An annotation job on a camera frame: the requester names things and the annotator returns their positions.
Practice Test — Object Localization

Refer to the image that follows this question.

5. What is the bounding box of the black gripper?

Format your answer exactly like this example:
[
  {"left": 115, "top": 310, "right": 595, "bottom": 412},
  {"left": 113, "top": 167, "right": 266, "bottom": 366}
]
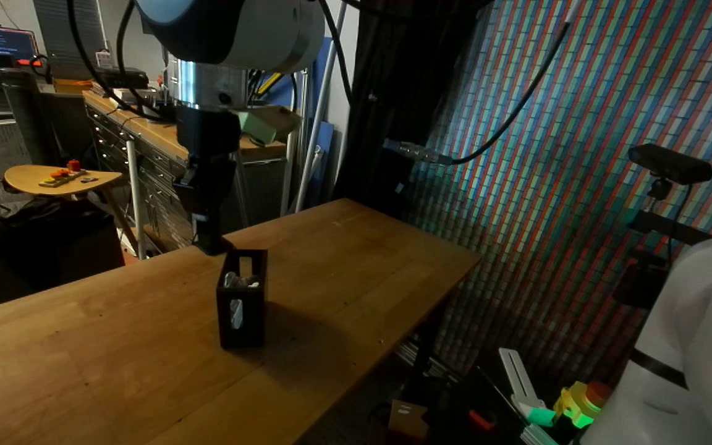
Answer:
[{"left": 175, "top": 105, "right": 245, "bottom": 251}]

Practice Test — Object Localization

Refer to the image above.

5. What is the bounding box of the black mesh box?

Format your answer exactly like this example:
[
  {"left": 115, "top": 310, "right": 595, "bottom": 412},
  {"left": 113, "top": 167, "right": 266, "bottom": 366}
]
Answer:
[{"left": 216, "top": 244, "right": 269, "bottom": 350}]

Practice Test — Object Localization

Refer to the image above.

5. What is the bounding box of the small cardboard box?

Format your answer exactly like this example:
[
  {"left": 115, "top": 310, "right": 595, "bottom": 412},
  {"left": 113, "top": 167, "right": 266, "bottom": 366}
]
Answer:
[{"left": 385, "top": 398, "right": 429, "bottom": 443}]

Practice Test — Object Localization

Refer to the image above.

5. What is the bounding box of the wooden top workbench with drawers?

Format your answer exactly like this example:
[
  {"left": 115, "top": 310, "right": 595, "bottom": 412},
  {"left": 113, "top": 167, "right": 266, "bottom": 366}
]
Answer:
[{"left": 81, "top": 87, "right": 289, "bottom": 254}]

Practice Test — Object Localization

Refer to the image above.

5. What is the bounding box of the small red tool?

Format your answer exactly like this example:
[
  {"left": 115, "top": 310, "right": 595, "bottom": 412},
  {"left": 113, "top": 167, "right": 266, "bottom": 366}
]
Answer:
[{"left": 46, "top": 157, "right": 88, "bottom": 184}]

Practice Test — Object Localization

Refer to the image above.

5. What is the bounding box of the black bag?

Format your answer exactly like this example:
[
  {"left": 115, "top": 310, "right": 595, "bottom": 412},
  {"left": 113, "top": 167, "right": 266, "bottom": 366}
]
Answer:
[{"left": 94, "top": 67, "right": 151, "bottom": 90}]

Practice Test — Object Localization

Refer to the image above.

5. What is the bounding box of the black storage case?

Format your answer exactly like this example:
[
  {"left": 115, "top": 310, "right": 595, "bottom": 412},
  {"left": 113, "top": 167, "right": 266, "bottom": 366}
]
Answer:
[{"left": 0, "top": 198, "right": 128, "bottom": 291}]

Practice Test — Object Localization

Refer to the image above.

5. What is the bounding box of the small red plastic piece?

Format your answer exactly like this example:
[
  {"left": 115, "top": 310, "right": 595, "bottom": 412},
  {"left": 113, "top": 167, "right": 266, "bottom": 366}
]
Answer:
[{"left": 464, "top": 408, "right": 500, "bottom": 435}]

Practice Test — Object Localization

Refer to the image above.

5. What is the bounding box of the white flat plastic strip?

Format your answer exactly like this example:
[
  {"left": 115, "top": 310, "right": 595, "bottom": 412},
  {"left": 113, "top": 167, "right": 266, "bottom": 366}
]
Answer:
[{"left": 497, "top": 345, "right": 549, "bottom": 414}]

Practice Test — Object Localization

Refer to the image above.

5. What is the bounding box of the yellow green plastic toy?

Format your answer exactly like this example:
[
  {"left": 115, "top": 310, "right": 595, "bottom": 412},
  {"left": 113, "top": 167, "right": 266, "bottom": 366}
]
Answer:
[{"left": 551, "top": 378, "right": 612, "bottom": 433}]

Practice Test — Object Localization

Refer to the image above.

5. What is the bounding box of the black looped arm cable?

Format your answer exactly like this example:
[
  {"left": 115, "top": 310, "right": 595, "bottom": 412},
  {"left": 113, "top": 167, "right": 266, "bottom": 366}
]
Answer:
[{"left": 64, "top": 0, "right": 177, "bottom": 129}]

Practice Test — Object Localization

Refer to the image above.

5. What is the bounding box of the black cable with connector end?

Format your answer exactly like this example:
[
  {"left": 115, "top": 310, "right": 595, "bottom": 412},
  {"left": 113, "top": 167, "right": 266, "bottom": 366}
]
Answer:
[{"left": 381, "top": 19, "right": 574, "bottom": 167}]

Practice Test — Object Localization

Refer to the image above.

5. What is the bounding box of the black camera on stand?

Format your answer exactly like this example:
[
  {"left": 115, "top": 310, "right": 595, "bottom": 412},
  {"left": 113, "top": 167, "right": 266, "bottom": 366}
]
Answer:
[{"left": 612, "top": 140, "right": 712, "bottom": 310}]

